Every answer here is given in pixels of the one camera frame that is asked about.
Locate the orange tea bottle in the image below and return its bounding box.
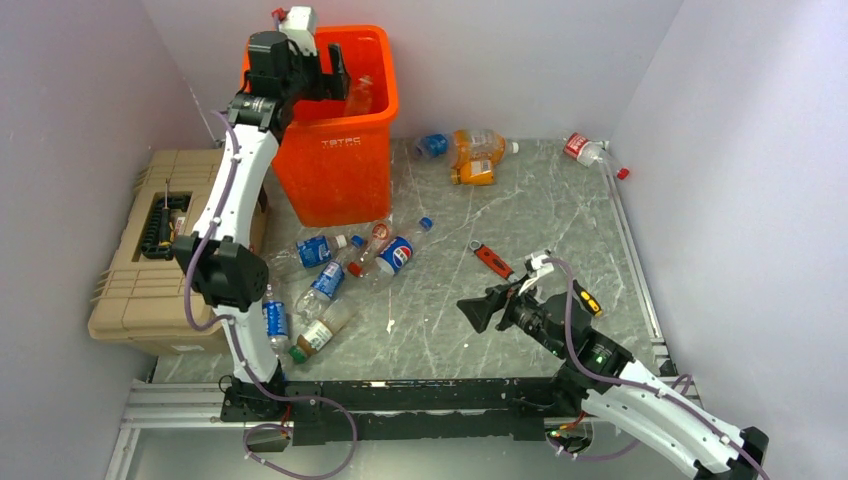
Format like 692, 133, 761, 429
343, 75, 374, 117

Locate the pepsi bottle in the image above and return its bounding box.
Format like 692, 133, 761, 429
375, 217, 433, 275

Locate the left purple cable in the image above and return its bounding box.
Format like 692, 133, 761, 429
182, 9, 360, 480

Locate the yellow black screwdriver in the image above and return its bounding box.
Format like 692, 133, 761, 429
572, 280, 603, 317

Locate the black base frame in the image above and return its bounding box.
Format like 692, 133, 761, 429
221, 377, 581, 446

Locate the tan tool case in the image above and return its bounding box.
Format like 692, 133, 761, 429
87, 149, 228, 356

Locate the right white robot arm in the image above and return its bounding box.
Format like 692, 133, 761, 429
457, 285, 769, 479

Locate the adjustable wrench red handle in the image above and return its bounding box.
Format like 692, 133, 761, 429
468, 240, 517, 282

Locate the blue crushed bottle far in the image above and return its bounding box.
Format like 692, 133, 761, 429
413, 134, 451, 159

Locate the large orange juice bottle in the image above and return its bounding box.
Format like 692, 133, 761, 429
447, 129, 520, 169

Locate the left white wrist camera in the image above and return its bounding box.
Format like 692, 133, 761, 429
271, 6, 318, 56

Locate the blue label water bottle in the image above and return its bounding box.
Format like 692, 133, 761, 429
295, 235, 365, 320
262, 284, 291, 360

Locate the purple cable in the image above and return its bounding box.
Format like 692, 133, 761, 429
543, 256, 773, 480
182, 9, 360, 480

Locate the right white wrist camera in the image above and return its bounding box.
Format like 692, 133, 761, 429
519, 249, 555, 295

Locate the red cap clear bottle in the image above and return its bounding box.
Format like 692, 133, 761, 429
347, 219, 393, 277

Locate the blue label bottle white cap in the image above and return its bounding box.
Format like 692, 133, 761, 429
267, 235, 348, 281

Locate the orange plastic bin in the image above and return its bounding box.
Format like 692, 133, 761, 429
262, 25, 399, 227

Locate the blue label water bottle middle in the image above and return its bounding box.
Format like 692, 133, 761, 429
295, 235, 365, 320

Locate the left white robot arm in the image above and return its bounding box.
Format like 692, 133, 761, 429
172, 27, 350, 420

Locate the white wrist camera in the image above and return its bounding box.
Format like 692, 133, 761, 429
271, 6, 318, 56
519, 249, 555, 295

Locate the small orange bottle far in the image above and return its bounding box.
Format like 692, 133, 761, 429
451, 159, 495, 186

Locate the red label bottle corner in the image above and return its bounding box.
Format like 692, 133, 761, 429
563, 132, 630, 180

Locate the brown tea bottle green cap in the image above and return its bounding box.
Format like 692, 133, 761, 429
288, 298, 359, 364

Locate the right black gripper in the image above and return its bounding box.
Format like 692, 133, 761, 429
456, 275, 566, 357

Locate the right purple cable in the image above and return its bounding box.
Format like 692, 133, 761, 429
543, 256, 773, 480

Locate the blue label water bottle left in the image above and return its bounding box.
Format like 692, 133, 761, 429
262, 284, 291, 360

